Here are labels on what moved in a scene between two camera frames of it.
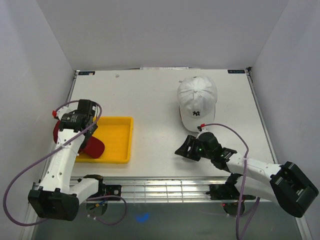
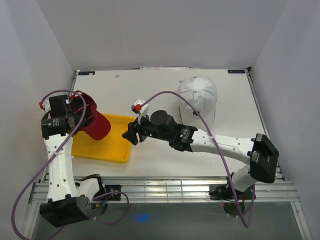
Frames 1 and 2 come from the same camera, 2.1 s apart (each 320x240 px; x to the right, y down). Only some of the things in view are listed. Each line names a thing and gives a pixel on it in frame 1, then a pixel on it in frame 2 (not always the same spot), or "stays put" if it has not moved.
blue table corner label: x=236 y=71 stays put
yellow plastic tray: x=116 y=133 stays put
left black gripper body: x=89 y=133 → x=76 y=119
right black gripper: x=190 y=141 → x=131 y=135
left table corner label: x=88 y=73 stays put
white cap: x=197 y=98 stays put
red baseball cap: x=92 y=147 → x=94 y=123
